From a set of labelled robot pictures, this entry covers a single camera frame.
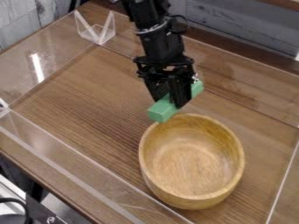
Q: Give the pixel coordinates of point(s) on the green rectangular block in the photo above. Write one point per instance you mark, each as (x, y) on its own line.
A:
(163, 109)

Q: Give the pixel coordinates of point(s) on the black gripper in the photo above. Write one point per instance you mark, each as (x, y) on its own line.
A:
(164, 66)

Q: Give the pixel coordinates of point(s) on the clear acrylic corner bracket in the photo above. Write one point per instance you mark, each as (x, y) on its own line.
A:
(99, 34)

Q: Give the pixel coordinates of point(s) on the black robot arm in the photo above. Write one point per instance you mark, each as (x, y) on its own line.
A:
(150, 10)

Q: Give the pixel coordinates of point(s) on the brown wooden bowl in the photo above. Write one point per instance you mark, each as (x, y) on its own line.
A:
(191, 160)

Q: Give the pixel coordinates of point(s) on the black metal bracket with bolt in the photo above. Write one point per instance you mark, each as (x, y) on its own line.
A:
(40, 214)

